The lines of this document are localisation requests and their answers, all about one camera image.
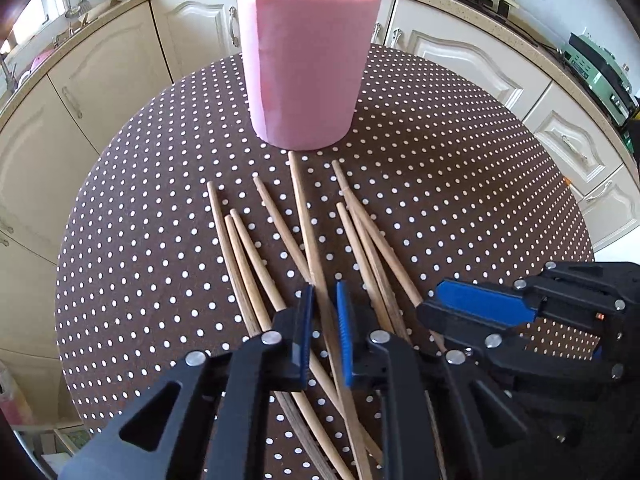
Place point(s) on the wooden chopstick ten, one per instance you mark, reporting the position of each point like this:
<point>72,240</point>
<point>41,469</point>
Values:
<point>364,269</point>

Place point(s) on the wooden chopstick one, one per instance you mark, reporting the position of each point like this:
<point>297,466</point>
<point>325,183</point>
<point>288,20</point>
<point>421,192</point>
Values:
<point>286,401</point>

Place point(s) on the wooden chopstick eleven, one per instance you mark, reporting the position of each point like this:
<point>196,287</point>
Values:
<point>381,282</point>

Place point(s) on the wooden chopstick three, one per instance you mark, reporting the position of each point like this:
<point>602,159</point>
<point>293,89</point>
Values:
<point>325,445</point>

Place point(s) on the cream lower cabinets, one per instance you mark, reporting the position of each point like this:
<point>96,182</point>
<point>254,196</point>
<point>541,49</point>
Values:
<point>56,126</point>

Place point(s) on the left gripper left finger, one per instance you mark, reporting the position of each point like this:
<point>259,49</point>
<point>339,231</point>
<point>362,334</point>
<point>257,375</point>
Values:
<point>206,417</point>

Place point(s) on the wooden chopstick twelve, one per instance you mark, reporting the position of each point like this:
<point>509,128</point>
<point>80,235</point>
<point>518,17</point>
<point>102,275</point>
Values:
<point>393,263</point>

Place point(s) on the brown polka dot tablecloth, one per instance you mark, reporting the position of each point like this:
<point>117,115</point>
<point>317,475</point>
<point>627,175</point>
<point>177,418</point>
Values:
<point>456,183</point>

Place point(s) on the pink chopstick cup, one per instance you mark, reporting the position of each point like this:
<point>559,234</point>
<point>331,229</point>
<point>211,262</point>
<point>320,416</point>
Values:
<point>303,62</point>

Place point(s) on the wooden chopstick nine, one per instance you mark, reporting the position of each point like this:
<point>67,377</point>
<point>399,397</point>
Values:
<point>329,328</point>

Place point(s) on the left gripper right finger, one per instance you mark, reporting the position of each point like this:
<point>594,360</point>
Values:
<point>439,414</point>

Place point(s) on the green electric cooker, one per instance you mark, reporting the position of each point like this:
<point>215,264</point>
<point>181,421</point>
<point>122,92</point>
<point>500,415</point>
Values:
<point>606,80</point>

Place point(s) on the wooden chopstick two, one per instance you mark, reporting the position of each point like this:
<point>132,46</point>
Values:
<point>258,318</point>

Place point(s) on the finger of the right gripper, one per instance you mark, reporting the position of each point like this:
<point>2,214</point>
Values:
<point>502,352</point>
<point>491,303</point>

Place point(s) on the wooden chopstick four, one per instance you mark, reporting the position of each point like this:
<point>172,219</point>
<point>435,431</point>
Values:
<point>324,379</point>

